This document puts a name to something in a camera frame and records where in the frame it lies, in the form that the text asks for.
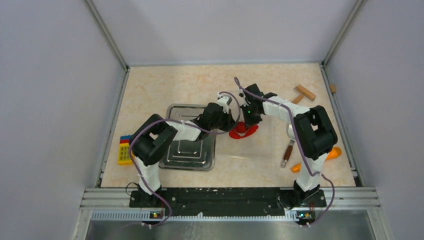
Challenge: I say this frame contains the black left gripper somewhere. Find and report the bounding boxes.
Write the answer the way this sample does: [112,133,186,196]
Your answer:
[209,109,237,133]

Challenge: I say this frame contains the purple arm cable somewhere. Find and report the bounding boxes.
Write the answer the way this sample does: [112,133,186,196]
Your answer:
[128,91,243,228]
[233,76,336,226]

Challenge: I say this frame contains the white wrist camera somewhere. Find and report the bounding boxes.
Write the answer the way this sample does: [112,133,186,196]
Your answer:
[215,93,233,114]
[238,93,250,107]

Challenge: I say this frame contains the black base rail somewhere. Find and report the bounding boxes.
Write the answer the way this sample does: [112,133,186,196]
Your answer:
[129,187,327,217]

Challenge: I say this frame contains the colourful toy block stack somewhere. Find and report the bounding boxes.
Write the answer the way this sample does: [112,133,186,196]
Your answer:
[117,135,133,166]

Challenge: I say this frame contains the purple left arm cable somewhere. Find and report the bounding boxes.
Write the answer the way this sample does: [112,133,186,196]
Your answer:
[128,91,243,228]

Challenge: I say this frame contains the red dough piece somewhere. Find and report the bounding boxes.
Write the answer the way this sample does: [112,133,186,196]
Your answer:
[228,121,259,140]

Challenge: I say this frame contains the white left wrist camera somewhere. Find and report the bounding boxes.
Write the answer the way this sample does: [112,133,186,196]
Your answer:
[215,93,233,114]

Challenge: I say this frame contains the aluminium frame rail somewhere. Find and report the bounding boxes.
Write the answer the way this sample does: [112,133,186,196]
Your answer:
[72,187,394,240]

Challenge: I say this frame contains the metal spatula wooden handle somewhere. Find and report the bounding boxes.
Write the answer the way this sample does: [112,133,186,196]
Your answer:
[280,124,296,168]

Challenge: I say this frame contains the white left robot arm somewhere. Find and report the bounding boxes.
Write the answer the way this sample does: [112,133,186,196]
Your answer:
[128,100,236,207]

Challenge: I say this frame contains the steel rectangular tray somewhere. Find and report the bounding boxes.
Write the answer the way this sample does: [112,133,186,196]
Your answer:
[158,104,216,172]

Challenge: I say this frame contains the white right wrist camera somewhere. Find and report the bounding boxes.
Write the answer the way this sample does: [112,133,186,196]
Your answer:
[238,93,250,107]

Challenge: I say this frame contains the orange carrot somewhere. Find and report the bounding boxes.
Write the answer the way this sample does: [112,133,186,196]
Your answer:
[291,146,342,173]

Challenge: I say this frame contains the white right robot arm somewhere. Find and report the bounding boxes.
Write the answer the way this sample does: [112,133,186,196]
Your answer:
[240,84,338,206]

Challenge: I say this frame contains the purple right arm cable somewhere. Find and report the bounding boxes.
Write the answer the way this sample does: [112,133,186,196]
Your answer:
[233,76,336,226]

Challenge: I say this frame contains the small wooden block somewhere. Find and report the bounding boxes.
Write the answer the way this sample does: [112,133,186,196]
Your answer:
[329,84,337,94]

